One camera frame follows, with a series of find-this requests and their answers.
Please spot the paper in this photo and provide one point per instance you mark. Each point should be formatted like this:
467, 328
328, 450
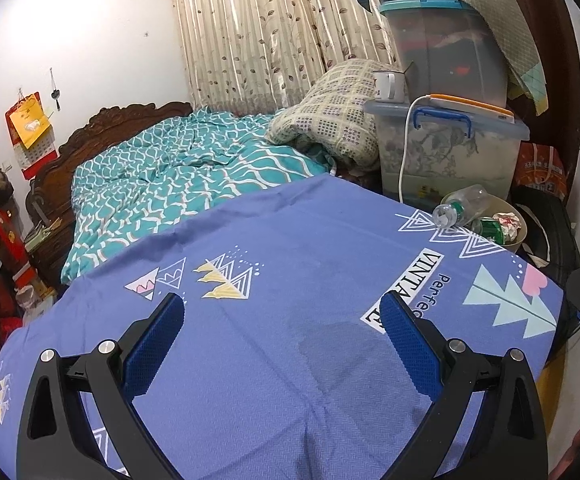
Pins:
507, 222

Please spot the white enamel mug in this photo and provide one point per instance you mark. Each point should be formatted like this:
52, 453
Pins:
387, 87

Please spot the carved wooden headboard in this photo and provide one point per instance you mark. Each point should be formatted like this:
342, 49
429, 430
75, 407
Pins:
119, 115

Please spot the teal patterned duvet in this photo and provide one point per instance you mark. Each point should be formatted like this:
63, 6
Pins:
169, 170

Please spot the hanging wall ornament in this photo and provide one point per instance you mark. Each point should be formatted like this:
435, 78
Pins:
55, 94

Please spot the beige leaf-print curtain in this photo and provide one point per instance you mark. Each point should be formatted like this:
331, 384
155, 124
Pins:
250, 35

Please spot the purple printed bedsheet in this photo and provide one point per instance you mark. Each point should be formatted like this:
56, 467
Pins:
295, 270

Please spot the clear plastic bottle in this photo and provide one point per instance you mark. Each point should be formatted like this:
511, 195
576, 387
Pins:
462, 205

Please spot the checked folded blanket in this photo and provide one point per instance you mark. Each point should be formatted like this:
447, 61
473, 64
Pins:
330, 110

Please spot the dark wooden cabinet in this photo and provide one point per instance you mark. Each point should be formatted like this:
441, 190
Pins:
555, 60

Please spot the clear storage box teal lid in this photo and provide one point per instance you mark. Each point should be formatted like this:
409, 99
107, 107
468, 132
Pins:
445, 60

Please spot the orange-edged white board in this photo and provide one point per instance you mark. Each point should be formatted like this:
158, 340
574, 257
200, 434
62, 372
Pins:
475, 105

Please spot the clear storage box blue lid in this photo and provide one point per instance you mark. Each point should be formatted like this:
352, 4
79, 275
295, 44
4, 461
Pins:
445, 160

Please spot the red gift box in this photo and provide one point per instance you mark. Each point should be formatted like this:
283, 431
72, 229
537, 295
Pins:
7, 245

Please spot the green drink can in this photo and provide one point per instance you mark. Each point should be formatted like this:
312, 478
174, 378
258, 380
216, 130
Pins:
490, 232

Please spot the orange printed bag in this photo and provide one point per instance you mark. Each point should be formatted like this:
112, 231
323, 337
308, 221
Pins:
540, 170

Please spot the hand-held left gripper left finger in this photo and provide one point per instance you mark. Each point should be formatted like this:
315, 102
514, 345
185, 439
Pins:
149, 350

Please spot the beige plastic bin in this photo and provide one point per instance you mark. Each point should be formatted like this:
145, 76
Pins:
502, 205

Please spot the red and yellow wall calendar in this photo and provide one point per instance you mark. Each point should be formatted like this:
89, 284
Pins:
27, 125

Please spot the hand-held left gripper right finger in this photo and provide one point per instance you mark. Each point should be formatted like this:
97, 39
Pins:
410, 350

